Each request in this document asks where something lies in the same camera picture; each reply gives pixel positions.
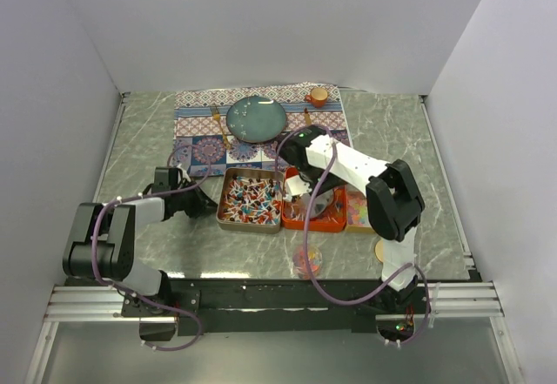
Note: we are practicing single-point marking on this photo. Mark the teal ceramic plate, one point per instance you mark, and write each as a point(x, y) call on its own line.
point(256, 119)

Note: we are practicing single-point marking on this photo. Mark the gold fork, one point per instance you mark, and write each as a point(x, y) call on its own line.
point(217, 118)

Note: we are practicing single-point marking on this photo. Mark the patterned cloth placemat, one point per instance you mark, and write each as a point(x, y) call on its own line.
point(197, 141)

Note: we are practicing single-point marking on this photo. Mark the orange coffee cup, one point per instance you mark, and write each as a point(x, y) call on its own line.
point(317, 97)

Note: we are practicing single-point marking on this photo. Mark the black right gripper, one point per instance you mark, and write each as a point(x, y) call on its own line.
point(332, 182)

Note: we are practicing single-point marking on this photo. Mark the orange tray of candies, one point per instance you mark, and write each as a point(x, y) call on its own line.
point(333, 219)

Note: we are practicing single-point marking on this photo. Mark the gold knife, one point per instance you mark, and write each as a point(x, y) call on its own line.
point(307, 117)

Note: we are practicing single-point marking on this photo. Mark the gold round jar lid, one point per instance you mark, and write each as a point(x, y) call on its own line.
point(379, 251)

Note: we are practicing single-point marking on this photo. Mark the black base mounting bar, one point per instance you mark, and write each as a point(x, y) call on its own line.
point(233, 306)

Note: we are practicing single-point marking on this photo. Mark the aluminium frame rail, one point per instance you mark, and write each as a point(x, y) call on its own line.
point(95, 304)

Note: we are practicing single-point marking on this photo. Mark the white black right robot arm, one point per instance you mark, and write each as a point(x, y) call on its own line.
point(393, 199)

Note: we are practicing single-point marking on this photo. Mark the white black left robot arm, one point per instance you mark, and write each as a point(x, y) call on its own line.
point(102, 238)

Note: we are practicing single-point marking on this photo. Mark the clear plastic jar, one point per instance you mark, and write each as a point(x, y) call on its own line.
point(304, 263)

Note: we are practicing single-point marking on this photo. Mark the brown tin of lollipops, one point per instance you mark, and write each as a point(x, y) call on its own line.
point(251, 201)

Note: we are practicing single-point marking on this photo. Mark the silver metal scoop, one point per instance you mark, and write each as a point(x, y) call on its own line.
point(321, 203)

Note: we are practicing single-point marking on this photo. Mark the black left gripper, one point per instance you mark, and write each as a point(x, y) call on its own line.
point(202, 203)

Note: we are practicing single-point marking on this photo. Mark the gold tin of star candies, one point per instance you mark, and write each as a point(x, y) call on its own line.
point(356, 213)

